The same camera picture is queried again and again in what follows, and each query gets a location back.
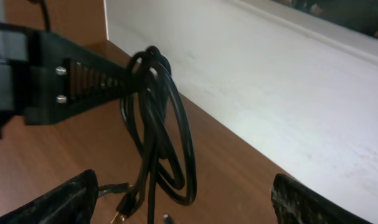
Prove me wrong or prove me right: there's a thin black usb cable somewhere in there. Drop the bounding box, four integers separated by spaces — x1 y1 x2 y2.
97 182 176 224

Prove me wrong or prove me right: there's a thick black usb cable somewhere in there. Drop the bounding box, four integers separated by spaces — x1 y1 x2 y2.
110 45 198 224

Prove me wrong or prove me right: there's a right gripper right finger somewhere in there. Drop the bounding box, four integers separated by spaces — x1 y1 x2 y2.
271 174 370 224

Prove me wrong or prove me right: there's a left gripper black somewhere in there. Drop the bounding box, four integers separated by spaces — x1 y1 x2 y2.
0 22 146 139

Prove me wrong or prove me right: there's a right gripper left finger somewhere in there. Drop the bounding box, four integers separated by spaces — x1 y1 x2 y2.
0 169 98 224

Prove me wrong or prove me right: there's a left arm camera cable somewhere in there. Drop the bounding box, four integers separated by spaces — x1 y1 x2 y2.
26 0 52 33

